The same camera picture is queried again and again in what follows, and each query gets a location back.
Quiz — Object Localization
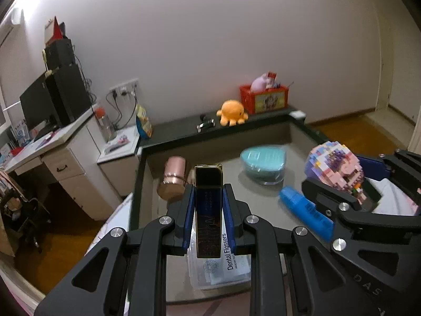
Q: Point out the pink plush toy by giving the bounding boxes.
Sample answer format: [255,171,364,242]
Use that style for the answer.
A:
[250,74,273,92]

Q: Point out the red toy crate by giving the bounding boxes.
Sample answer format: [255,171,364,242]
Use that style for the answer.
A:
[239,84,290,115]

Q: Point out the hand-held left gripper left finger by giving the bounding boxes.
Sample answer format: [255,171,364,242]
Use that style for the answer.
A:
[34,184,195,316]

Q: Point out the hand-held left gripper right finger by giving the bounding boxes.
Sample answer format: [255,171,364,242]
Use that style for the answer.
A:
[222,184,359,316]

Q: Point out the white desk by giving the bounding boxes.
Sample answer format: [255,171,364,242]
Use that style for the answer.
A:
[3,103,122,221]

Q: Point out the dental flosser packet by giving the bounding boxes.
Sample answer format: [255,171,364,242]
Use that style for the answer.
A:
[187,220,252,290]

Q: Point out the black speaker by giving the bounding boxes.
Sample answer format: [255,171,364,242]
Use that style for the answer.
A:
[44,38,74,70]

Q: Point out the black monitor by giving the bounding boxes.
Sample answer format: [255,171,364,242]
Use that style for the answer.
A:
[19,72,58,132]

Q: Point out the dark low cabinet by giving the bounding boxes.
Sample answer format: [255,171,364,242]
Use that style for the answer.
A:
[140,105,308,149]

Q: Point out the black chair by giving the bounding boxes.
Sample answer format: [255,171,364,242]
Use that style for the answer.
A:
[0,171,51,254]

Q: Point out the white wall power outlet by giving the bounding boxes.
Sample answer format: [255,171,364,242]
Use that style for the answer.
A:
[110,78,139,97]

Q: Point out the red desk calendar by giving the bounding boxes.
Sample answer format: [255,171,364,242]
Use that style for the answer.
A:
[44,16,66,45]

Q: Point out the orange octopus plush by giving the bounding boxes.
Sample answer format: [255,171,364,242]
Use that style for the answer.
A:
[216,100,249,127]

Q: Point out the black silver clip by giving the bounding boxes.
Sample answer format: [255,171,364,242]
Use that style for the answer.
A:
[197,118,216,133]

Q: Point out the yellow blue snack bag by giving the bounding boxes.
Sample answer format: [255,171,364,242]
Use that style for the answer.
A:
[136,105,153,139]

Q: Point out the orange-capped water bottle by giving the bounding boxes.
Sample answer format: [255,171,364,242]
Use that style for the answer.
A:
[95,107,114,142]

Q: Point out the black gold lighter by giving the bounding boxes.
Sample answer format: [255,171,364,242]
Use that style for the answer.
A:
[193,164,224,259]

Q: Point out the teal heart-shaped box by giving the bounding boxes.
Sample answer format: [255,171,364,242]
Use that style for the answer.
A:
[239,145,287,185]

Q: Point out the blue highlighter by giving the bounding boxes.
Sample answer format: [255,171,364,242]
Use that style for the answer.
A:
[279,186,333,241]

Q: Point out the rose gold jar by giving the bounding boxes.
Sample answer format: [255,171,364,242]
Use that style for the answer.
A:
[156,156,188,201]

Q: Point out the white side table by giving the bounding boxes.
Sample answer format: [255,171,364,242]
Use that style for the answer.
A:
[97,125,142,205]

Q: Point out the black power cables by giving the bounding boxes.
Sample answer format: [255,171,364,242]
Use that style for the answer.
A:
[106,89,139,129]

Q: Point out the pink building brick figure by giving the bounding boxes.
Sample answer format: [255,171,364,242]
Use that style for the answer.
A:
[304,141,367,205]

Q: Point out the pink packet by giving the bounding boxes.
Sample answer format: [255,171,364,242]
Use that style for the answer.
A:
[105,133,132,154]

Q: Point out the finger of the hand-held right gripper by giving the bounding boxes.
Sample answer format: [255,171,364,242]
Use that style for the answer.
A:
[301,176,421,277]
[357,150,421,205]

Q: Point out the white door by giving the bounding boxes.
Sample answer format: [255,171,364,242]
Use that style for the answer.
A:
[375,5,421,127]

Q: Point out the black computer tower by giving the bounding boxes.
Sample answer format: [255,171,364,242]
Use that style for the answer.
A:
[44,62,93,127]

